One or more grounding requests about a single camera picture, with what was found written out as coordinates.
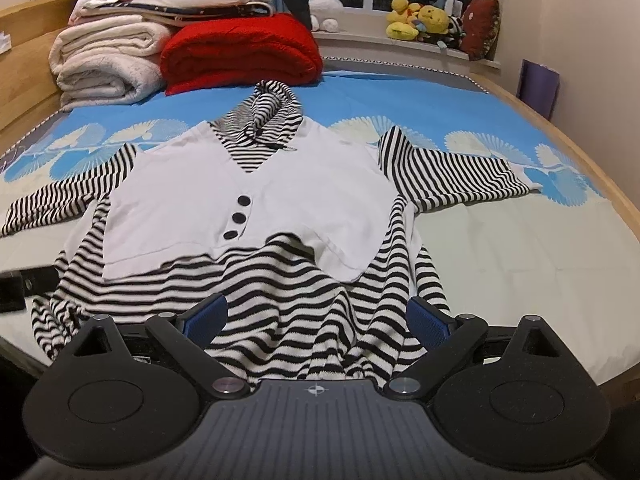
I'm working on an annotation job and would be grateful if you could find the cream folded fleece blanket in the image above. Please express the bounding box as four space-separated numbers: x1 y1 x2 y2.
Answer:
49 15 172 112

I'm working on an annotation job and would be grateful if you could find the yellow bird plush toy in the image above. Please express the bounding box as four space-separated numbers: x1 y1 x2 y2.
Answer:
413 6 450 35

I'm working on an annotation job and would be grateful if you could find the purple paper bag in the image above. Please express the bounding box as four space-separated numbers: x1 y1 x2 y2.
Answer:
516 60 561 120

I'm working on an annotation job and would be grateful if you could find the blue white patterned bed sheet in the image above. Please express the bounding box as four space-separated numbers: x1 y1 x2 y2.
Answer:
0 57 640 386

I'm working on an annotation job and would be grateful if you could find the black white striped hooded top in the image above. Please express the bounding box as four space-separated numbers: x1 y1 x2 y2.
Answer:
0 79 544 389

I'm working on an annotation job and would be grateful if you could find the yellow duck plush toy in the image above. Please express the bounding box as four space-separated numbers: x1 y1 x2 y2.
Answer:
385 0 421 41

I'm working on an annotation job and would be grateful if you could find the white round plush toy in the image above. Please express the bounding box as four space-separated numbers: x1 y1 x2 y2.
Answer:
308 0 344 32

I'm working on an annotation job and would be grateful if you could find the red knitted folded blanket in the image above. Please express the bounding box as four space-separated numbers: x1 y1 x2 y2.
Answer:
160 13 323 96

